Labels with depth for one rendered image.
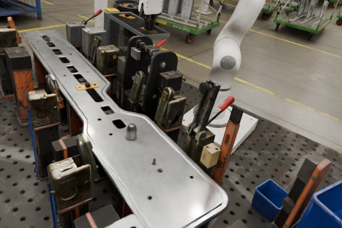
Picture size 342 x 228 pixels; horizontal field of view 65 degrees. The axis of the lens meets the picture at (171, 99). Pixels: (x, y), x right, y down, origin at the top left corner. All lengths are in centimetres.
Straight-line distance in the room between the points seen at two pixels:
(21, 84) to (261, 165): 113
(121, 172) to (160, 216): 15
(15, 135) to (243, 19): 110
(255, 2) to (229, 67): 28
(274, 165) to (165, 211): 80
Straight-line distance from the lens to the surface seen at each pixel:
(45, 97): 95
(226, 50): 118
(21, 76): 133
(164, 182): 71
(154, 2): 121
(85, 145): 64
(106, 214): 67
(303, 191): 63
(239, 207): 111
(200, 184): 72
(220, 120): 142
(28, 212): 106
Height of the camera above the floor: 152
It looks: 30 degrees down
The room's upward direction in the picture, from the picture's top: 9 degrees clockwise
